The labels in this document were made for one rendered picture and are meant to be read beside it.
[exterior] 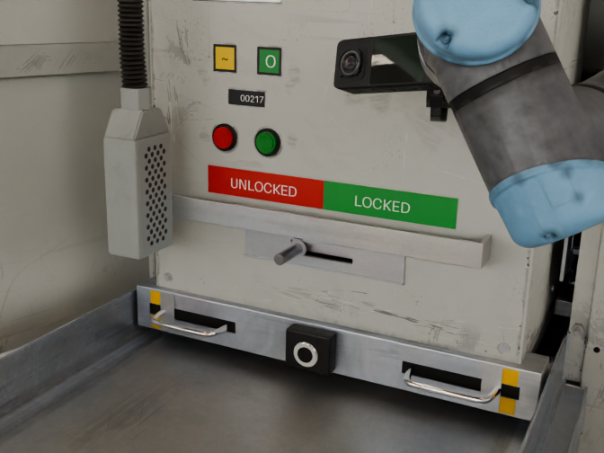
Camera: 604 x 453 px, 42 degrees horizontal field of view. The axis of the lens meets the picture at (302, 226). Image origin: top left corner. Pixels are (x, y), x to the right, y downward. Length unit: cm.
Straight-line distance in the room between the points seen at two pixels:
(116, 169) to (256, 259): 21
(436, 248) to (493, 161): 34
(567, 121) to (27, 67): 74
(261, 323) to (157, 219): 18
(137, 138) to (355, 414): 40
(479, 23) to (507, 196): 11
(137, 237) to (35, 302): 27
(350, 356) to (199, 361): 21
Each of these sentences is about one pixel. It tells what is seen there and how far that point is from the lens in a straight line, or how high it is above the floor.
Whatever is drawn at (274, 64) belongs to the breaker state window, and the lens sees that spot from 92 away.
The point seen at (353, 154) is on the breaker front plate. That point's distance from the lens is 89.
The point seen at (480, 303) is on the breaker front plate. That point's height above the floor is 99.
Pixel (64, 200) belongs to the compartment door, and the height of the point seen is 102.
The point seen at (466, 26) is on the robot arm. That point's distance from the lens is 49.
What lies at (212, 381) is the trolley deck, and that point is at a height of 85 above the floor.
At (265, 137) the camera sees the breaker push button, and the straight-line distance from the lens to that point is 93.
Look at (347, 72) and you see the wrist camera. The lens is 71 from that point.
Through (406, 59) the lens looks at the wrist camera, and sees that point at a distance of 67.
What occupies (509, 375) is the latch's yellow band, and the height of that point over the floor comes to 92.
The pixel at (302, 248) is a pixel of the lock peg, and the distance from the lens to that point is 94.
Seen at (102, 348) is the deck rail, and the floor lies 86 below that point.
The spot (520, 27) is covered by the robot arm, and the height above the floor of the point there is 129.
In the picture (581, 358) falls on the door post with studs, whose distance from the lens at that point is 105.
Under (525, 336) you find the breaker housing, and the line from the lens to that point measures 91.
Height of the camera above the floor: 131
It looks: 17 degrees down
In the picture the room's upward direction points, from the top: 2 degrees clockwise
